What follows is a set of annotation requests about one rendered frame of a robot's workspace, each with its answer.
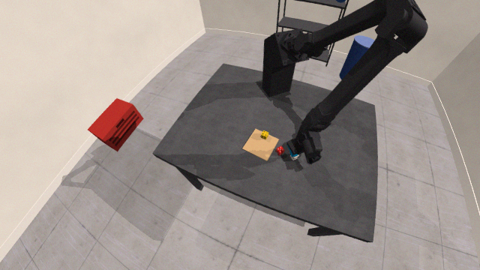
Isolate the peach flat mat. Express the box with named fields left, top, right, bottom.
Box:
left=242, top=129, right=279, bottom=161

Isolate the red die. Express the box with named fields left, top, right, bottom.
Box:
left=276, top=146, right=284, bottom=155

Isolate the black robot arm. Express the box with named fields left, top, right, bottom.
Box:
left=280, top=0, right=428, bottom=164

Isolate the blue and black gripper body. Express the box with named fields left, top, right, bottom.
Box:
left=287, top=136, right=304, bottom=155

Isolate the yellow die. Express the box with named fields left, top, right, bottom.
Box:
left=261, top=131, right=269, bottom=140

